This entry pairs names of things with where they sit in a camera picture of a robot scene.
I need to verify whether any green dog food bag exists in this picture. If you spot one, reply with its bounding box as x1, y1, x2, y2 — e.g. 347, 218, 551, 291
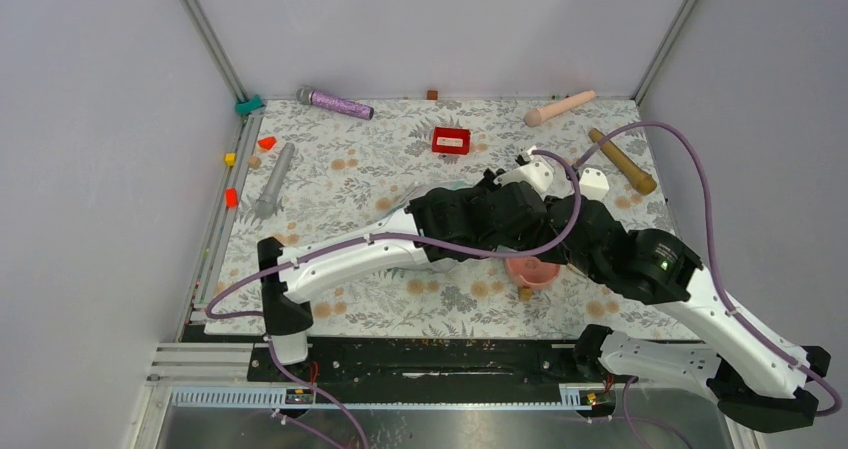
385, 181, 470, 217

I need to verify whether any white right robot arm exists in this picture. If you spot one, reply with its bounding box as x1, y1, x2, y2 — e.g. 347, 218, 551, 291
541, 195, 830, 433

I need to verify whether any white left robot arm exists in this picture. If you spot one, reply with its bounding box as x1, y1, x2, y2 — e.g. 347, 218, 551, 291
257, 154, 554, 365

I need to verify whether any pink pet bowl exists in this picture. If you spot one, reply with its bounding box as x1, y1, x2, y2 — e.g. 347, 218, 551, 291
504, 257, 561, 290

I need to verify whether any red square toy block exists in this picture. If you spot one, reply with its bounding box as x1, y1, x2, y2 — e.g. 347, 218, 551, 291
431, 126, 471, 155

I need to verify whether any floral table mat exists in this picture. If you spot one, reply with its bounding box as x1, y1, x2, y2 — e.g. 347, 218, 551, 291
204, 99, 691, 340

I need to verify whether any pink toy stick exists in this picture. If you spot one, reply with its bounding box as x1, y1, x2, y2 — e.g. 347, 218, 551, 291
524, 90, 597, 127

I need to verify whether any grey cylinder tool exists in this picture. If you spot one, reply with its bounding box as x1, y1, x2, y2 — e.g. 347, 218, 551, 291
254, 142, 296, 220

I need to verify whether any purple glitter microphone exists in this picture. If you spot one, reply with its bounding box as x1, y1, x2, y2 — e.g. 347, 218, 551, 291
295, 86, 375, 120

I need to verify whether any orange toy block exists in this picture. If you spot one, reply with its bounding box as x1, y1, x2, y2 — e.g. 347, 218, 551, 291
225, 187, 240, 208

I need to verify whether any teal clip in corner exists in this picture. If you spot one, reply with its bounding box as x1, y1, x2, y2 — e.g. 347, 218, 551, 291
235, 95, 265, 116

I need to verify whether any brown wooden rolling pin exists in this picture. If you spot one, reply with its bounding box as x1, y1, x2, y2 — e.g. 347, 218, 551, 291
589, 128, 658, 195

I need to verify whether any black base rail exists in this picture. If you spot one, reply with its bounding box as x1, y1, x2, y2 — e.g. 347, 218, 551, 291
247, 337, 612, 405

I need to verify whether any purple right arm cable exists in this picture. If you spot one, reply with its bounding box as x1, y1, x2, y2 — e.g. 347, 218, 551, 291
574, 120, 844, 449

